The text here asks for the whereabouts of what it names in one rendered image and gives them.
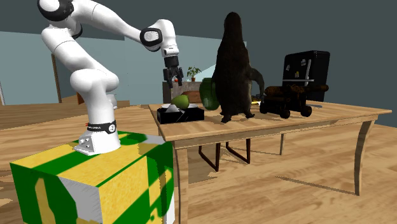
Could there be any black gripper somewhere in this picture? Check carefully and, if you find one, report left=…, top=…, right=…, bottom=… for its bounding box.
left=163, top=55, right=185, bottom=90

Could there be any grey brown cabinet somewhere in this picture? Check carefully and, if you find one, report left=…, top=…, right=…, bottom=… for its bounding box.
left=162, top=81, right=204, bottom=104

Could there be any green potted plant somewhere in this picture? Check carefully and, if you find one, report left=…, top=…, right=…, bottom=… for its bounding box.
left=186, top=66, right=203, bottom=83

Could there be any green pear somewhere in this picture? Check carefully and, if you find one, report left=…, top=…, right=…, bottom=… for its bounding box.
left=171, top=94, right=191, bottom=110

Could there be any dark green vase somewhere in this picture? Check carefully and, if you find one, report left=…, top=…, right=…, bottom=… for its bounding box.
left=198, top=77, right=221, bottom=111

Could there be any black tissue box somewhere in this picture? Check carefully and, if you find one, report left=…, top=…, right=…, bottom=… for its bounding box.
left=156, top=103, right=205, bottom=125

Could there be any dark brown penguin figure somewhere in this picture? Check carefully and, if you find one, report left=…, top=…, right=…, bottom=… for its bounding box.
left=211, top=11, right=266, bottom=124

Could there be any dark red chair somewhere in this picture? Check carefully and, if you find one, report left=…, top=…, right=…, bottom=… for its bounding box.
left=198, top=138, right=252, bottom=172

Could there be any green yellow patterned robot stand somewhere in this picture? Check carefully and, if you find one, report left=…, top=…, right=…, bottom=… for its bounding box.
left=9, top=130, right=176, bottom=224

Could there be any light wooden table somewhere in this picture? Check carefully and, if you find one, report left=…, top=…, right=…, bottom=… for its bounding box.
left=148, top=100, right=393, bottom=224

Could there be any dark toy cannon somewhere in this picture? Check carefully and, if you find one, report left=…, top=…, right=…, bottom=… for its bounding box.
left=258, top=83, right=330, bottom=120

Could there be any black refrigerator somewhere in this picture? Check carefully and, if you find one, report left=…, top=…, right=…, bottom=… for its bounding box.
left=281, top=50, right=331, bottom=103

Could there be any brown wooden door frame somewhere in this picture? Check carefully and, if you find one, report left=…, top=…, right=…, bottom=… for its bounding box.
left=50, top=53, right=63, bottom=104

